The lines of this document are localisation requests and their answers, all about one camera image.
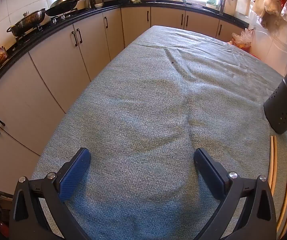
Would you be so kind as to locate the steel pot with lid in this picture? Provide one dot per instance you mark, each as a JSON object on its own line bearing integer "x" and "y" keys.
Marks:
{"x": 28, "y": 20}

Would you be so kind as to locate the dark utensil bundle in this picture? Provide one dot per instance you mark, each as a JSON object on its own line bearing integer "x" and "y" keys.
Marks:
{"x": 222, "y": 6}

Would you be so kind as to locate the gas stove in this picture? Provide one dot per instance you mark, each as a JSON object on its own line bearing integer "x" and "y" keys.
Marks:
{"x": 66, "y": 17}

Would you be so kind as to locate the spice jar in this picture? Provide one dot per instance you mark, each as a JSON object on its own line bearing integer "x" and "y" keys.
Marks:
{"x": 1, "y": 55}

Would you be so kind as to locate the white hanging cutting board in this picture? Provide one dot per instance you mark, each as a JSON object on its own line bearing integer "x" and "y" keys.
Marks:
{"x": 243, "y": 3}

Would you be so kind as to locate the black perforated utensil holder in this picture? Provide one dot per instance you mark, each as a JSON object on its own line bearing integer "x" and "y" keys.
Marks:
{"x": 283, "y": 105}

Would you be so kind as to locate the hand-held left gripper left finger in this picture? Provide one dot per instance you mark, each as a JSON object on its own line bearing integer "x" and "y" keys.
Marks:
{"x": 74, "y": 175}

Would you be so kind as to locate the steel kettle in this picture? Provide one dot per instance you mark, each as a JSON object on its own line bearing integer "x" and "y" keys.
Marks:
{"x": 90, "y": 2}

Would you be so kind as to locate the grey-green tablecloth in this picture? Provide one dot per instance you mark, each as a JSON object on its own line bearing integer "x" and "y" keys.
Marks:
{"x": 143, "y": 92}

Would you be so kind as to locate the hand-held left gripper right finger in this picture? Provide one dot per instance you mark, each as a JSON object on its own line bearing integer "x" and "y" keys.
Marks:
{"x": 209, "y": 173}

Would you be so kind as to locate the bunch of wooden chopsticks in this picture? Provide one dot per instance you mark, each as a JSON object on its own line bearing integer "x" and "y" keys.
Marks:
{"x": 273, "y": 160}

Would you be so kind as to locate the black kitchen counter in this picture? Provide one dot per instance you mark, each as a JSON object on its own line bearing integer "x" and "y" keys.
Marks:
{"x": 138, "y": 5}

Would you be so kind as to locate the green packet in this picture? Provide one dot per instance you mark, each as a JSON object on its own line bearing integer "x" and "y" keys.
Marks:
{"x": 211, "y": 3}

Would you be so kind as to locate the beige base cabinet row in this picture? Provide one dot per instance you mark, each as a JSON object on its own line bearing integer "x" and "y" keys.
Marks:
{"x": 58, "y": 62}

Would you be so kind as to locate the sink faucet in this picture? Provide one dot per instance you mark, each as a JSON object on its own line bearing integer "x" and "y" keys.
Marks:
{"x": 183, "y": 0}

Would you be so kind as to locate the clear plastic bag orange contents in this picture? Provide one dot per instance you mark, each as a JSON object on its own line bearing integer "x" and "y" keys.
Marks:
{"x": 242, "y": 38}

